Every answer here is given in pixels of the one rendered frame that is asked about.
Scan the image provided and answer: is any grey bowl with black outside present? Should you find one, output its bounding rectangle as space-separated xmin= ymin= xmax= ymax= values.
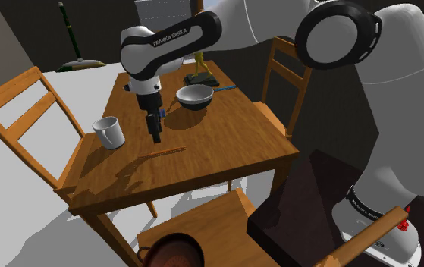
xmin=175 ymin=83 xmax=215 ymax=112

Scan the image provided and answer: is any white mug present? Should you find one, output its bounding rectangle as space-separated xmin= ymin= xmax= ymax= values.
xmin=92 ymin=115 xmax=127 ymax=150

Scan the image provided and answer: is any orange pencil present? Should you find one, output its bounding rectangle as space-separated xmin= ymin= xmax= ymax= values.
xmin=137 ymin=146 xmax=188 ymax=159

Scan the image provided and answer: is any yellow figure on black base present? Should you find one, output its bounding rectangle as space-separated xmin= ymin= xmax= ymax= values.
xmin=184 ymin=52 xmax=221 ymax=89

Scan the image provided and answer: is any wooden table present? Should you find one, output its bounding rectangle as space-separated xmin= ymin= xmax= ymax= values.
xmin=68 ymin=60 xmax=300 ymax=267

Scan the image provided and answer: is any window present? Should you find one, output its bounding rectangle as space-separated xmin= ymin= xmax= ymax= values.
xmin=133 ymin=0 xmax=206 ymax=33

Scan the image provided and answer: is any wooden chair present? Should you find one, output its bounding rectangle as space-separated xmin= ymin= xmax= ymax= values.
xmin=136 ymin=187 xmax=410 ymax=267
xmin=227 ymin=36 xmax=313 ymax=193
xmin=0 ymin=66 xmax=159 ymax=219

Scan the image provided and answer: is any dark brown pot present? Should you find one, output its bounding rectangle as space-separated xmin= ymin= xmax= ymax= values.
xmin=137 ymin=232 xmax=206 ymax=267

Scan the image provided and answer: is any dark robot stand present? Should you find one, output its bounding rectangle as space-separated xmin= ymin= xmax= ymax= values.
xmin=247 ymin=149 xmax=424 ymax=267

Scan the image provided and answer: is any green-handled broom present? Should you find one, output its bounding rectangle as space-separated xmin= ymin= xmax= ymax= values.
xmin=55 ymin=2 xmax=107 ymax=73

